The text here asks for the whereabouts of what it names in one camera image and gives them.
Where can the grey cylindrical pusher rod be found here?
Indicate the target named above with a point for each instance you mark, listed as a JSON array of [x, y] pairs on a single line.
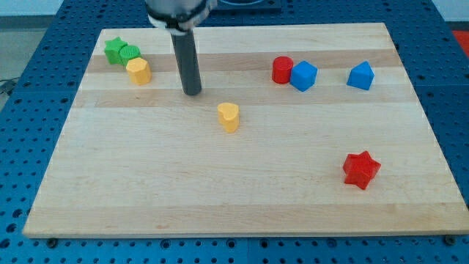
[[187, 62]]

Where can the yellow heart block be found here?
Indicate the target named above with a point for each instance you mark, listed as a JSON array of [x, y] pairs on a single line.
[[229, 116]]

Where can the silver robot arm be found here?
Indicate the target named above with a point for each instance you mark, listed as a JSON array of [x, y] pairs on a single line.
[[179, 18]]

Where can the yellow hexagon block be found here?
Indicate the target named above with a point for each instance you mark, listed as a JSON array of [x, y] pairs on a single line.
[[139, 71]]

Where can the green cylinder block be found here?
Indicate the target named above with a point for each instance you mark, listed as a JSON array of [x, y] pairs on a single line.
[[128, 53]]

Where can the green star block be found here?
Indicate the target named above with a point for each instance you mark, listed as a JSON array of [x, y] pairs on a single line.
[[112, 49]]

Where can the red cylinder block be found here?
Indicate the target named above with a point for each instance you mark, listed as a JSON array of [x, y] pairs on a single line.
[[282, 68]]

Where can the blue cube block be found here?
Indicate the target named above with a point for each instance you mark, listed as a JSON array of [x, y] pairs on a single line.
[[303, 76]]

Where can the wooden board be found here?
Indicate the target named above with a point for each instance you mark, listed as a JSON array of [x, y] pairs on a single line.
[[148, 161]]

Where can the blue pentagon block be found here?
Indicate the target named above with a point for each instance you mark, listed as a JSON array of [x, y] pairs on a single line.
[[361, 76]]

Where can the red star block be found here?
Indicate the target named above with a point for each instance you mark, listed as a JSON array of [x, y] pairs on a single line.
[[360, 169]]

